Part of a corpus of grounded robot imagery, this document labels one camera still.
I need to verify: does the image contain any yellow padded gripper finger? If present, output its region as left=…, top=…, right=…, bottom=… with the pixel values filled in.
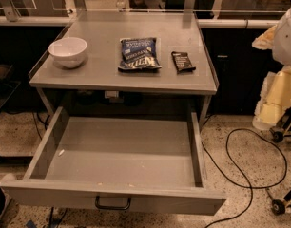
left=252, top=66, right=291, bottom=130

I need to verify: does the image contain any blue chip bag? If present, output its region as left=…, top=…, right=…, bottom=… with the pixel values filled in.
left=118, top=37, right=161, bottom=71

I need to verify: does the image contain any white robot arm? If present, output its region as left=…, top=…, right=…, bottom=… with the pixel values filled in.
left=252, top=8, right=291, bottom=130

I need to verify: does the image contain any grey open top drawer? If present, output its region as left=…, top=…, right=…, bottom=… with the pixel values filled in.
left=1, top=107, right=226, bottom=216

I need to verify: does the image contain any black caster wheel upper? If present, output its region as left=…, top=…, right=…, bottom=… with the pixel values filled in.
left=270, top=129, right=284, bottom=143

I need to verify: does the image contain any black caster wheel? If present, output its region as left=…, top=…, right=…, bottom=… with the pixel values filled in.
left=272, top=199, right=285, bottom=216
left=270, top=129, right=284, bottom=143

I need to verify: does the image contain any black caster wheel lower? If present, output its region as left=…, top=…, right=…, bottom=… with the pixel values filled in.
left=272, top=199, right=285, bottom=216

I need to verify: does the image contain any clear plastic water bottle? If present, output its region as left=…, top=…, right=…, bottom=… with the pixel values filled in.
left=116, top=0, right=126, bottom=10

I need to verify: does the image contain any white ceramic bowl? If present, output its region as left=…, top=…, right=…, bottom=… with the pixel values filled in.
left=48, top=37, right=87, bottom=68

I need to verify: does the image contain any black floor cable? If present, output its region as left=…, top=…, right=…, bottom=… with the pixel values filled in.
left=201, top=127, right=289, bottom=228

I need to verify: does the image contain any black drawer handle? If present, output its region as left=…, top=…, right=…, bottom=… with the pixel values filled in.
left=94, top=196, right=131, bottom=211

